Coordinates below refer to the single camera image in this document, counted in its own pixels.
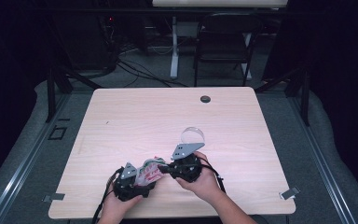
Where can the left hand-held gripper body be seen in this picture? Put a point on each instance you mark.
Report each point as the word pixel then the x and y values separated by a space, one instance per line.
pixel 129 189

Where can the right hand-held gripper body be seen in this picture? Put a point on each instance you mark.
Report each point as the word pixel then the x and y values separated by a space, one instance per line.
pixel 186 169

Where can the pink plastic bag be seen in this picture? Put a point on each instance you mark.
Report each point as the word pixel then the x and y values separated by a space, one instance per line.
pixel 149 172

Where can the clear plastic cup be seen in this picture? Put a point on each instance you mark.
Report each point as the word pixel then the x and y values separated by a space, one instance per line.
pixel 183 135

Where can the person's left hand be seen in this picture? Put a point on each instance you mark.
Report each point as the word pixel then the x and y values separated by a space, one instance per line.
pixel 115 208

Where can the person's right hand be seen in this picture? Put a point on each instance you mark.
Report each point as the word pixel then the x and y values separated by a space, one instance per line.
pixel 206 186

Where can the round table grommet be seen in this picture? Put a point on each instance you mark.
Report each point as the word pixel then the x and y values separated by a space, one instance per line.
pixel 205 99

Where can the grey tape piece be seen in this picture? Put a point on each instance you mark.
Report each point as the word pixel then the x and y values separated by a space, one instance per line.
pixel 289 193
pixel 54 197

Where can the white desk leg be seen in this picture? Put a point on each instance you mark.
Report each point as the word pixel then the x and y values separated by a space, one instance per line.
pixel 174 56

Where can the black metal stand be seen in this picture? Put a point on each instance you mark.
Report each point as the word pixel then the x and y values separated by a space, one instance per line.
pixel 305 99
pixel 51 93

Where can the black folding chair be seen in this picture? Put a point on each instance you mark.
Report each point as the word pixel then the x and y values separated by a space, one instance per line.
pixel 227 25

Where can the metal floor rail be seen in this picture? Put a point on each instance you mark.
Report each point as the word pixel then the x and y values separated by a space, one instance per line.
pixel 323 174
pixel 18 177

